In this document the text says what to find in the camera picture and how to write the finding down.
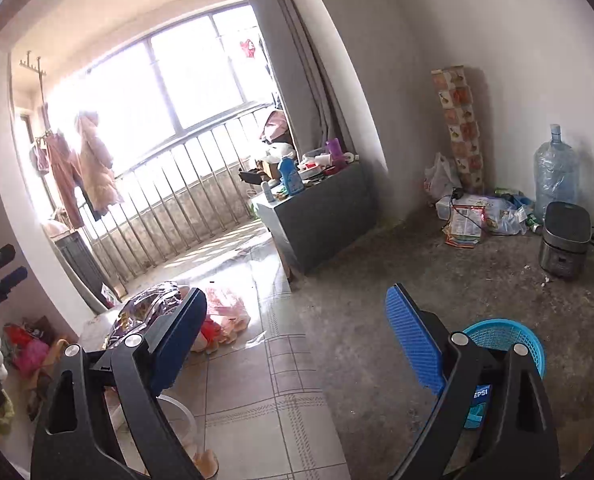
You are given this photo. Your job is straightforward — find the pile of small household items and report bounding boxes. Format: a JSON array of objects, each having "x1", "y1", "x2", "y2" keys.
[{"x1": 297, "y1": 147, "x2": 360, "y2": 183}]

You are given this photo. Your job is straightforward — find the blue plastic mesh basket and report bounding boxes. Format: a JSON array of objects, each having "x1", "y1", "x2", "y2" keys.
[{"x1": 462, "y1": 318, "x2": 546, "y2": 428}]

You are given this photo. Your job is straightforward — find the purple cup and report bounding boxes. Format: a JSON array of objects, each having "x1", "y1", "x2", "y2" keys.
[{"x1": 325, "y1": 138, "x2": 344, "y2": 175}]

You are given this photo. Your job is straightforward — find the black charger cable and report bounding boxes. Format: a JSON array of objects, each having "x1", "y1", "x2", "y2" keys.
[{"x1": 450, "y1": 187, "x2": 488, "y2": 236}]

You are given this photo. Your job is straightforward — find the white plastic bag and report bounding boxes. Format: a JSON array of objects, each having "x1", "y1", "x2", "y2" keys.
[{"x1": 423, "y1": 152, "x2": 462, "y2": 201}]

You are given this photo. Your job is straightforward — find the clear plastic cup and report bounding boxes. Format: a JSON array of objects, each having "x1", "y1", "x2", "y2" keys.
[{"x1": 154, "y1": 394, "x2": 199, "y2": 461}]

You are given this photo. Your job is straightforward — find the shiny foil snack bag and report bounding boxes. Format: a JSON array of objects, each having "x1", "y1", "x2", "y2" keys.
[{"x1": 102, "y1": 281, "x2": 188, "y2": 351}]

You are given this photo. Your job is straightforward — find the ceiling drying rack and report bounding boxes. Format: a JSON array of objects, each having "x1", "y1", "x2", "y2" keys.
[{"x1": 19, "y1": 50, "x2": 48, "y2": 111}]

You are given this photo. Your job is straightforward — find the blue detergent bottle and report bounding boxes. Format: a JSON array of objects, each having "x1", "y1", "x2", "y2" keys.
[{"x1": 278, "y1": 156, "x2": 305, "y2": 196}]

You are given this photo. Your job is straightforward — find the large blue water jug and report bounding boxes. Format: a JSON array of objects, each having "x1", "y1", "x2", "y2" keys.
[{"x1": 534, "y1": 124, "x2": 579, "y2": 223}]

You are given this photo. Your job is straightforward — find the metal balcony railing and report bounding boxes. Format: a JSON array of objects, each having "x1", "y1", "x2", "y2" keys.
[{"x1": 74, "y1": 102, "x2": 278, "y2": 276}]

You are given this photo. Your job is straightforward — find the pile of shopping bags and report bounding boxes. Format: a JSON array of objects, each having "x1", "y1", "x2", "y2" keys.
[{"x1": 4, "y1": 315, "x2": 78, "y2": 411}]

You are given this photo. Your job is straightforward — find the red snack wrapper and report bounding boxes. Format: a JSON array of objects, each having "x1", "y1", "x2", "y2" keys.
[{"x1": 197, "y1": 320, "x2": 223, "y2": 353}]

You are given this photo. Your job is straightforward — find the pink cloth bundle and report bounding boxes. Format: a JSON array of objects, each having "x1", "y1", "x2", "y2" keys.
[{"x1": 259, "y1": 109, "x2": 290, "y2": 143}]

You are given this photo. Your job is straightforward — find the table with floral tablecloth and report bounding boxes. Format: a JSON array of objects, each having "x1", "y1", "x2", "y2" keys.
[{"x1": 74, "y1": 240, "x2": 353, "y2": 480}]

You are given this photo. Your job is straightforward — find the grey rice cooker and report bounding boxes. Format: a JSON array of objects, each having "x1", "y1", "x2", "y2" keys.
[{"x1": 538, "y1": 201, "x2": 592, "y2": 282}]

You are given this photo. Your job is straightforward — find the small hanging garment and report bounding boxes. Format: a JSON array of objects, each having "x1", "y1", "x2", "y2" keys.
[{"x1": 31, "y1": 142, "x2": 50, "y2": 176}]

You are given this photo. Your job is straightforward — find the grey curtain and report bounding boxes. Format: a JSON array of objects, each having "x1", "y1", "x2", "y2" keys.
[{"x1": 237, "y1": 0, "x2": 378, "y2": 161}]

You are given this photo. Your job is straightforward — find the pink plastic bag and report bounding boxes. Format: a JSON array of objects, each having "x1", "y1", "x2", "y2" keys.
[{"x1": 202, "y1": 285, "x2": 252, "y2": 346}]

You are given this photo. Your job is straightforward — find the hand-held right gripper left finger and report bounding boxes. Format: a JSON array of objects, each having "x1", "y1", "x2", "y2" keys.
[{"x1": 31, "y1": 287, "x2": 208, "y2": 480}]

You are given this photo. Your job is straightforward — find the pink hanging garment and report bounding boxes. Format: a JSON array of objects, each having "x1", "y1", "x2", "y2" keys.
[{"x1": 44, "y1": 132, "x2": 85, "y2": 231}]

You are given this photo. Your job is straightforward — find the grey cabinet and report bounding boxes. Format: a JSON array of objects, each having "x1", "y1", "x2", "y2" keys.
[{"x1": 251, "y1": 157, "x2": 380, "y2": 276}]

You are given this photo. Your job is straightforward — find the cardboard box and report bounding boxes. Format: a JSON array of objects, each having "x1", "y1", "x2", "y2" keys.
[{"x1": 254, "y1": 157, "x2": 283, "y2": 181}]

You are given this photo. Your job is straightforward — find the tile patterned paper roll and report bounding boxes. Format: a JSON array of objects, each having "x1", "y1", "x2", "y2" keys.
[{"x1": 431, "y1": 65, "x2": 485, "y2": 196}]

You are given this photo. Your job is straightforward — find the large balcony window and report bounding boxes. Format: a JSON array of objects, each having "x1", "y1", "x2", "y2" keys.
[{"x1": 47, "y1": 2, "x2": 273, "y2": 171}]

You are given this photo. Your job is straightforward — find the red printed packet stack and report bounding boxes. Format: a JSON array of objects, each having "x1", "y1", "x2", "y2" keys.
[{"x1": 442, "y1": 197, "x2": 488, "y2": 250}]

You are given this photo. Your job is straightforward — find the beige padded jacket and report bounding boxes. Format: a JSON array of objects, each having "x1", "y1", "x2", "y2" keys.
[{"x1": 73, "y1": 111, "x2": 125, "y2": 211}]

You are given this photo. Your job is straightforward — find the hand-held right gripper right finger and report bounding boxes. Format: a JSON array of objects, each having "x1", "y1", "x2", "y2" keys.
[{"x1": 384, "y1": 284, "x2": 563, "y2": 480}]

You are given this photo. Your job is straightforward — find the clear plastic bag of packets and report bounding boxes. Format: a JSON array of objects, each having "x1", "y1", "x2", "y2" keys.
[{"x1": 477, "y1": 192, "x2": 534, "y2": 236}]

